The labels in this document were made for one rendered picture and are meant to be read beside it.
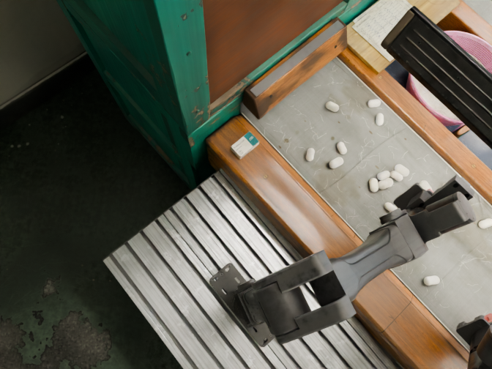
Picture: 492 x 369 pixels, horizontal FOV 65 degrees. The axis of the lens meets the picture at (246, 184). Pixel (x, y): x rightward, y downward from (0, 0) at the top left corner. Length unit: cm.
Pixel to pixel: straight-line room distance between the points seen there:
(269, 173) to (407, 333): 46
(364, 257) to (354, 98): 56
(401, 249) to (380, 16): 69
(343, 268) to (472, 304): 54
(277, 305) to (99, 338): 123
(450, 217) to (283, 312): 33
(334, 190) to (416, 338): 37
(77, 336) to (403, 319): 123
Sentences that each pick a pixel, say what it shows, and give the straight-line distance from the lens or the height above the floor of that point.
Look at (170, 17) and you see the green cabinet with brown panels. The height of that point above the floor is 121.
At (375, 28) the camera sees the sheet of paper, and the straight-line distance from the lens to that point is 114.
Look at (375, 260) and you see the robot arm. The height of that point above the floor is 107.
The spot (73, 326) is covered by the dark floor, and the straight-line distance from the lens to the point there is 174.
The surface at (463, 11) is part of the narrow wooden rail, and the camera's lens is 130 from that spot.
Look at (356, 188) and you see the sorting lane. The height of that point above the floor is 74.
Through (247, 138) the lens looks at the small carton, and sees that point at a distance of 91.
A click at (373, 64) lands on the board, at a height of 78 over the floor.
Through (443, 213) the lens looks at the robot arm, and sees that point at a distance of 73.
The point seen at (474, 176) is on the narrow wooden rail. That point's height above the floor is 76.
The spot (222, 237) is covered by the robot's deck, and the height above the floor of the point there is 67.
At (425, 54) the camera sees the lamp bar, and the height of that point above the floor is 108.
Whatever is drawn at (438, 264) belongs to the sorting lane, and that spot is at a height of 74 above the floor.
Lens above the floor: 163
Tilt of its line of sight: 75 degrees down
